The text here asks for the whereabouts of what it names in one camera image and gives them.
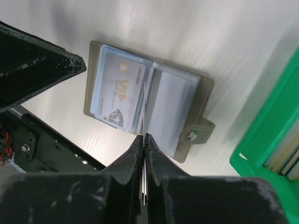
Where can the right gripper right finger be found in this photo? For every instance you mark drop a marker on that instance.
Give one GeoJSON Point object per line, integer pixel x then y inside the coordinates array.
{"type": "Point", "coordinates": [175, 197]}

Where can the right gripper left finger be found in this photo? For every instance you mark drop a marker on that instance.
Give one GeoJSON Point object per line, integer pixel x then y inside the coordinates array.
{"type": "Point", "coordinates": [111, 196]}

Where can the grey card holder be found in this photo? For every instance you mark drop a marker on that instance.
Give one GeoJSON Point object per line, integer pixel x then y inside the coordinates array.
{"type": "Point", "coordinates": [175, 102]}

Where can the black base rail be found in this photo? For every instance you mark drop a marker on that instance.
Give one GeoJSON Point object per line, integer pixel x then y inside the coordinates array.
{"type": "Point", "coordinates": [27, 144]}

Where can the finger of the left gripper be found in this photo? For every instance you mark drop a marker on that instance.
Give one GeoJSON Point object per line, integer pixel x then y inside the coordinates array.
{"type": "Point", "coordinates": [30, 65]}

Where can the green plastic bin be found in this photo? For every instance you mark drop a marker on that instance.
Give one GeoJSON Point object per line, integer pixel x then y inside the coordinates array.
{"type": "Point", "coordinates": [278, 115]}

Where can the stack of white cards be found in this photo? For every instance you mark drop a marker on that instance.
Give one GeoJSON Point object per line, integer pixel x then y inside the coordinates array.
{"type": "Point", "coordinates": [285, 158]}

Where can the white credit card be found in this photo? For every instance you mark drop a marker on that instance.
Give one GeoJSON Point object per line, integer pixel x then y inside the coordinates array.
{"type": "Point", "coordinates": [144, 172]}
{"type": "Point", "coordinates": [117, 87]}

